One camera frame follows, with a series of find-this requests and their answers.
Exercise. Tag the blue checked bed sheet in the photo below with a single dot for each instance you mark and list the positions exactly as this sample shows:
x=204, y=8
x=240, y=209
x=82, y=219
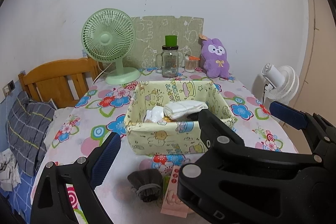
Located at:
x=19, y=198

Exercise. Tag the glass mason jar mug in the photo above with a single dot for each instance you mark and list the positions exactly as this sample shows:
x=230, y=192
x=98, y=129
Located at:
x=168, y=61

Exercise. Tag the green desk fan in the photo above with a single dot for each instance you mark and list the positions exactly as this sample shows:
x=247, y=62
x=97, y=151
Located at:
x=108, y=36

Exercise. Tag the yellow cartoon fabric storage box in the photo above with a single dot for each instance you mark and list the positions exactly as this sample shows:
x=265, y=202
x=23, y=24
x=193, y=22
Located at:
x=168, y=118

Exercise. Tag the beige patterned cardboard panel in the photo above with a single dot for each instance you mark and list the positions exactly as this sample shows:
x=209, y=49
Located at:
x=150, y=32

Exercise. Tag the green cup on jar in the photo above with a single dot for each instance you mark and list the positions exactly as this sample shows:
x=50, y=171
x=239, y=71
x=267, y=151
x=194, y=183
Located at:
x=171, y=40

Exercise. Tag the dark grey drawstring pouch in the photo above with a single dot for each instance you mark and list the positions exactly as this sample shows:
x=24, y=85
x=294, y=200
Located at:
x=147, y=184

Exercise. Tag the floral tablecloth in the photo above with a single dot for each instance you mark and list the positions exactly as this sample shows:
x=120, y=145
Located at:
x=102, y=111

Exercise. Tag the white standing fan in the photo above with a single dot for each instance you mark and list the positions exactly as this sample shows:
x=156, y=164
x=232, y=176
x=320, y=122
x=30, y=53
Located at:
x=283, y=82

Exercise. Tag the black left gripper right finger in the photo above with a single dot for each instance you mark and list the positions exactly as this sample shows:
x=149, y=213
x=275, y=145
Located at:
x=233, y=183

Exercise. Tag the white folded cloth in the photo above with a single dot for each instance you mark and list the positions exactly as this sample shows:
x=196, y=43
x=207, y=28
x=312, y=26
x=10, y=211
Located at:
x=180, y=109

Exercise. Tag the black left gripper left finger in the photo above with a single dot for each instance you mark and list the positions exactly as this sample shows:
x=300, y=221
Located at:
x=51, y=202

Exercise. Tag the purple bunny plush toy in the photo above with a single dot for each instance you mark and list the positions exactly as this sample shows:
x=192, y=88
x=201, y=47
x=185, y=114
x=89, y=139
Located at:
x=215, y=60

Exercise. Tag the crumpled white grey cloth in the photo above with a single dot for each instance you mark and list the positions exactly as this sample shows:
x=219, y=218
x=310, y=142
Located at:
x=9, y=171

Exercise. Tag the pink tissue pack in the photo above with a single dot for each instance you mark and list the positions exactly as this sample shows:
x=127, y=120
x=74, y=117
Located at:
x=172, y=205

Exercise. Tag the grey plaid pillow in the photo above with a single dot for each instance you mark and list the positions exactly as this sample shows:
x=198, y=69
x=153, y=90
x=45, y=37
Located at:
x=27, y=124

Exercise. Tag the wall power socket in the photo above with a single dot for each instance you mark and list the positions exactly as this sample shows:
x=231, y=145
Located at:
x=7, y=89

